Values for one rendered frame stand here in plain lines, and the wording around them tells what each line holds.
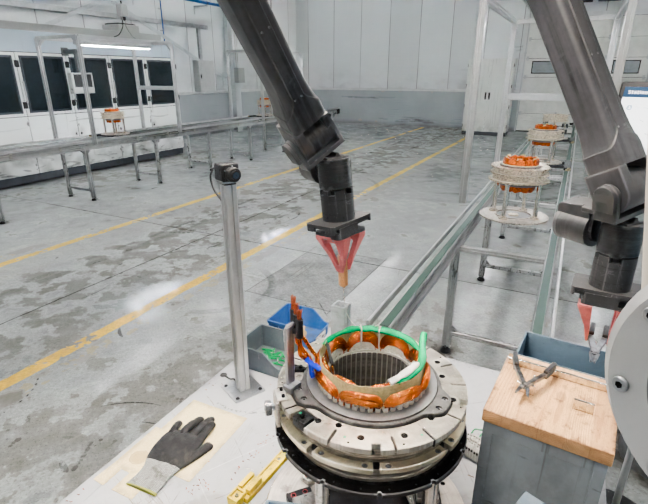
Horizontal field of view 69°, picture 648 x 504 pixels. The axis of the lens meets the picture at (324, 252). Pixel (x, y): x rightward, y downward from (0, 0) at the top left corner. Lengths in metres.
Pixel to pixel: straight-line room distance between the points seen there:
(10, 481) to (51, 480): 0.17
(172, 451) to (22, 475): 1.42
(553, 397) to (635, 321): 0.62
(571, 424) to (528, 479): 0.12
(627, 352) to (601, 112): 0.50
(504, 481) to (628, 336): 0.65
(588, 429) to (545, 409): 0.07
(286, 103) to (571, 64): 0.41
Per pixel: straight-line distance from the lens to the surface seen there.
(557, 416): 0.89
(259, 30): 0.65
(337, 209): 0.78
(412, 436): 0.74
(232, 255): 1.14
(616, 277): 0.82
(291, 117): 0.71
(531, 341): 1.12
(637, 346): 0.32
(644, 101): 1.66
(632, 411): 0.34
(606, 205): 0.77
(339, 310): 0.87
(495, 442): 0.90
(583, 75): 0.78
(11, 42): 8.58
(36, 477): 2.50
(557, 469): 0.90
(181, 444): 1.19
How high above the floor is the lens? 1.58
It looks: 21 degrees down
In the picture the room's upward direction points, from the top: straight up
